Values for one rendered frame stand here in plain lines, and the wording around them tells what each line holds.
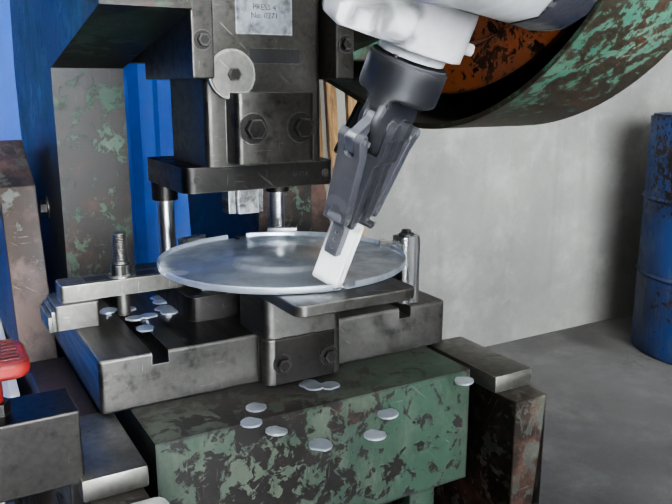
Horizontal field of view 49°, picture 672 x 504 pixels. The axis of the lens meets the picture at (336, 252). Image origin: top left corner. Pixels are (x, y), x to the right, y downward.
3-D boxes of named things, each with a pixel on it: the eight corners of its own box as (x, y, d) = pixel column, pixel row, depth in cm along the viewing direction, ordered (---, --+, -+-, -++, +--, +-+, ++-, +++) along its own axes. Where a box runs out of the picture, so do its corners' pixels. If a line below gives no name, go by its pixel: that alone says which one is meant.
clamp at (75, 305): (190, 311, 93) (186, 231, 91) (49, 333, 85) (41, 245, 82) (175, 299, 98) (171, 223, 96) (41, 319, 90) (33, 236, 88)
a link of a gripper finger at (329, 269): (361, 227, 72) (358, 228, 72) (338, 287, 75) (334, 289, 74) (337, 213, 73) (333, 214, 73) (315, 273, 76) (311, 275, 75)
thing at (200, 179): (335, 202, 95) (335, 160, 94) (185, 216, 85) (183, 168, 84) (281, 187, 109) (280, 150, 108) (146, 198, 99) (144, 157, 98)
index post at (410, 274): (420, 302, 97) (422, 230, 95) (401, 305, 95) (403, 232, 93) (408, 296, 99) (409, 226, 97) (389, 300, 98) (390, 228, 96)
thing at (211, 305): (335, 299, 98) (335, 277, 97) (190, 323, 88) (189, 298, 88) (282, 273, 112) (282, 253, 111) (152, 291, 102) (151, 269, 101)
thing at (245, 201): (266, 212, 96) (265, 183, 95) (231, 215, 94) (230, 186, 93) (256, 208, 99) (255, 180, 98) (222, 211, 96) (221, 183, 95)
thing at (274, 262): (128, 251, 92) (128, 244, 92) (330, 229, 106) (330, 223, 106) (208, 311, 68) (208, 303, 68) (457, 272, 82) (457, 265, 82)
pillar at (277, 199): (288, 259, 108) (286, 163, 105) (274, 260, 107) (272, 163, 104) (281, 256, 110) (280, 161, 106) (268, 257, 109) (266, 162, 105)
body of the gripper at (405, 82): (427, 70, 61) (388, 171, 65) (464, 71, 68) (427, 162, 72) (354, 38, 64) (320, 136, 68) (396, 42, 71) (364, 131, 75)
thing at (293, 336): (415, 404, 79) (419, 282, 76) (299, 435, 72) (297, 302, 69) (307, 337, 100) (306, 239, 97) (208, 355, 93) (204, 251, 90)
